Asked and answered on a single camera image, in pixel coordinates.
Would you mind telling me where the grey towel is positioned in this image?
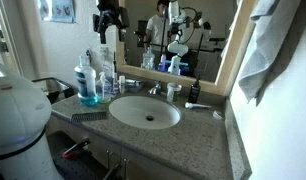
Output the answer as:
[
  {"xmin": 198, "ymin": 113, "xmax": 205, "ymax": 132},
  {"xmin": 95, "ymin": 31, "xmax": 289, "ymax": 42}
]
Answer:
[{"xmin": 237, "ymin": 0, "xmax": 304, "ymax": 104}]

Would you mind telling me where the chrome faucet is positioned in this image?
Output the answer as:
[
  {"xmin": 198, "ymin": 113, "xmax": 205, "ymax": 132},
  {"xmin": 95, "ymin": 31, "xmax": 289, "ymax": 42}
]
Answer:
[{"xmin": 148, "ymin": 80, "xmax": 163, "ymax": 96}]

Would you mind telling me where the white cup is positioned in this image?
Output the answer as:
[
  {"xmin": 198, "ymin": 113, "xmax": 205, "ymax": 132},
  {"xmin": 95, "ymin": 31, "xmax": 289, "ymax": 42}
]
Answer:
[{"xmin": 166, "ymin": 82, "xmax": 183, "ymax": 103}]

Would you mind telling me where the clear glass dish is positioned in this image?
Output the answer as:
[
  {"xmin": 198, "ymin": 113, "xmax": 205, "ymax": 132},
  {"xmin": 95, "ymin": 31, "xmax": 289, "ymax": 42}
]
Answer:
[{"xmin": 125, "ymin": 78, "xmax": 145, "ymax": 94}]

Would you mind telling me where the white sink basin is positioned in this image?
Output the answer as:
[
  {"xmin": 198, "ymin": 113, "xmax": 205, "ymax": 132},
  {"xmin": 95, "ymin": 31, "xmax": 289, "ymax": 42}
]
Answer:
[{"xmin": 108, "ymin": 95, "xmax": 182, "ymax": 131}]

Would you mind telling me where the small white bottle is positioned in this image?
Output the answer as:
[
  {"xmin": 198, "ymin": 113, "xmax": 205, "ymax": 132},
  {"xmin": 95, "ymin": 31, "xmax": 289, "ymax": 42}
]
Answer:
[{"xmin": 118, "ymin": 75, "xmax": 127, "ymax": 95}]

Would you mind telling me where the black dropper bottle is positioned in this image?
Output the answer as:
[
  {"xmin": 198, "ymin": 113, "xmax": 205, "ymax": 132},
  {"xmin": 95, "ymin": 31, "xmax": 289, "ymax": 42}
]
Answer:
[{"xmin": 187, "ymin": 75, "xmax": 202, "ymax": 104}]

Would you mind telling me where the white electric toothbrush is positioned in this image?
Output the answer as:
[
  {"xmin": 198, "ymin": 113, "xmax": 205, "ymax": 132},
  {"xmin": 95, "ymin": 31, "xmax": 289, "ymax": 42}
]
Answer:
[{"xmin": 112, "ymin": 50, "xmax": 119, "ymax": 95}]

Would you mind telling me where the clear soap pump bottle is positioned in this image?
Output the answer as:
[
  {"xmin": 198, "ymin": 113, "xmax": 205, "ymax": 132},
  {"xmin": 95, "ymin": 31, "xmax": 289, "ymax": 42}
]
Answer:
[{"xmin": 95, "ymin": 71, "xmax": 113, "ymax": 104}]

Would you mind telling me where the blue mouthwash bottle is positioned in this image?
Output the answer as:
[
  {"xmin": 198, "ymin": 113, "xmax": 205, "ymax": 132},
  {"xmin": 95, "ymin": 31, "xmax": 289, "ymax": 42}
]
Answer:
[{"xmin": 74, "ymin": 54, "xmax": 99, "ymax": 108}]

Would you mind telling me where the small white soap piece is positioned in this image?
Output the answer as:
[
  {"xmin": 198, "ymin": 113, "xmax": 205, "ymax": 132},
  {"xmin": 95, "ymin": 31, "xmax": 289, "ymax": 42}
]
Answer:
[{"xmin": 212, "ymin": 110, "xmax": 224, "ymax": 121}]

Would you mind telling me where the black comb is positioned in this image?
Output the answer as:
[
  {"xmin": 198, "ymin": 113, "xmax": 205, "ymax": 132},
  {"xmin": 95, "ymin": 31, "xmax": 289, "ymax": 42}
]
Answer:
[{"xmin": 70, "ymin": 111, "xmax": 108, "ymax": 123}]

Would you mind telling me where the wood framed mirror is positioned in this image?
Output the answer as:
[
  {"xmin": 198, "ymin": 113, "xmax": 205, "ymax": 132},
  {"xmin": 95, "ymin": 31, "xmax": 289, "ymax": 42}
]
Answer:
[{"xmin": 115, "ymin": 0, "xmax": 259, "ymax": 97}]

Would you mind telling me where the metal cabinet handle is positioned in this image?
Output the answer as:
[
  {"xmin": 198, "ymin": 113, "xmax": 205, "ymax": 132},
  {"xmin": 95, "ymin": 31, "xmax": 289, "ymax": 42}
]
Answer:
[
  {"xmin": 122, "ymin": 158, "xmax": 130, "ymax": 180},
  {"xmin": 105, "ymin": 149, "xmax": 113, "ymax": 170}
]

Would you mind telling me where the black camera on stand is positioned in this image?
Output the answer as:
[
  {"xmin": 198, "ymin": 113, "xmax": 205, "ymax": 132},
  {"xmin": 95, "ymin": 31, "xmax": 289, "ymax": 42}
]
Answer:
[{"xmin": 92, "ymin": 0, "xmax": 130, "ymax": 45}]

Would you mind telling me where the red handled black clamp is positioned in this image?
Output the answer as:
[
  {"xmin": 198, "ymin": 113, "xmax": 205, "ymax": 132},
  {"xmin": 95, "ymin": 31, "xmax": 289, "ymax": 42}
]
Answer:
[{"xmin": 61, "ymin": 137, "xmax": 92, "ymax": 160}]

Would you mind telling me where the blue wall poster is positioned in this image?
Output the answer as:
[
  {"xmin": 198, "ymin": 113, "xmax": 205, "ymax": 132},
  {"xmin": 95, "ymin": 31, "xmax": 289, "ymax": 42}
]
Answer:
[{"xmin": 37, "ymin": 0, "xmax": 77, "ymax": 24}]

